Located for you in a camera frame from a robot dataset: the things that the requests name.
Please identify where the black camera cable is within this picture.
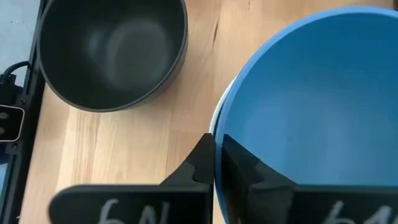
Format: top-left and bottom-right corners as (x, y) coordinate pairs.
(0, 60), (31, 105)

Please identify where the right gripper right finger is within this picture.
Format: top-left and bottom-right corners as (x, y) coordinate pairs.
(221, 133), (398, 224)

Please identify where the black bowl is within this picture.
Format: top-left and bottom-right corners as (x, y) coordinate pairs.
(36, 0), (189, 113)

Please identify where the black aluminium frame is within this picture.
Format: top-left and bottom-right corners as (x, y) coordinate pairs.
(0, 0), (52, 224)

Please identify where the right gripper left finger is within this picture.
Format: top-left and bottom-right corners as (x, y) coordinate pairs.
(48, 133), (216, 224)

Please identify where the black table-level camera box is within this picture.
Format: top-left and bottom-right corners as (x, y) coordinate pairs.
(0, 105), (25, 143)

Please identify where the blue bowl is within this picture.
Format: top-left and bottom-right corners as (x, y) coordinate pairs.
(213, 6), (398, 224)

